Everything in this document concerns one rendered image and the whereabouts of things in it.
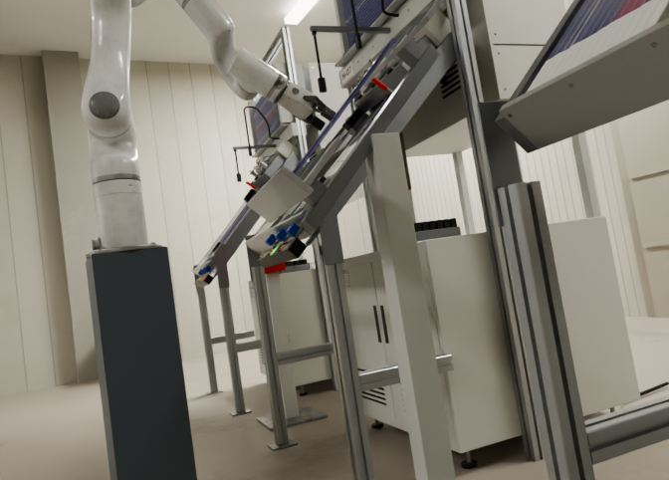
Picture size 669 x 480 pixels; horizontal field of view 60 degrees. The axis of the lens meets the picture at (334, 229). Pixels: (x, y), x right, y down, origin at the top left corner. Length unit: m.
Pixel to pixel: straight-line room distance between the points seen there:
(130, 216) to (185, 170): 4.46
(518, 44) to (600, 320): 0.86
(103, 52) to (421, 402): 1.17
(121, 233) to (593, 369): 1.37
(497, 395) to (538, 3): 1.19
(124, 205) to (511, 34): 1.22
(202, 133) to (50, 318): 2.27
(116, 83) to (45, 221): 4.19
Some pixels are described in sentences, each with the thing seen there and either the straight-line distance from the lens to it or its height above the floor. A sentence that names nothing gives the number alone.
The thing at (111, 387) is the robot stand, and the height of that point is 0.38.
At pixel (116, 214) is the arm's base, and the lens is 1.54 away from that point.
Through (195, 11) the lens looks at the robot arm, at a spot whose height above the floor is 1.34.
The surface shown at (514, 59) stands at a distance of 1.88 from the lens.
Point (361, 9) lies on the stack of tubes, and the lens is 2.17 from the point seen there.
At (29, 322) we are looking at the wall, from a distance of 5.66.
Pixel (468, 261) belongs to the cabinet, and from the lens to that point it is 1.61.
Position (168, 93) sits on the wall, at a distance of 6.20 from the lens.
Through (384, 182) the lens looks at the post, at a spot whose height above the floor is 0.73.
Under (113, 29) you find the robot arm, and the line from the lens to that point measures 1.70.
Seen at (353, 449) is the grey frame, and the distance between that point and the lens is 1.44.
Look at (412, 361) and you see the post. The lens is 1.15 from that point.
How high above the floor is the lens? 0.56
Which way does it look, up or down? 5 degrees up
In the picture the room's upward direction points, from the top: 9 degrees counter-clockwise
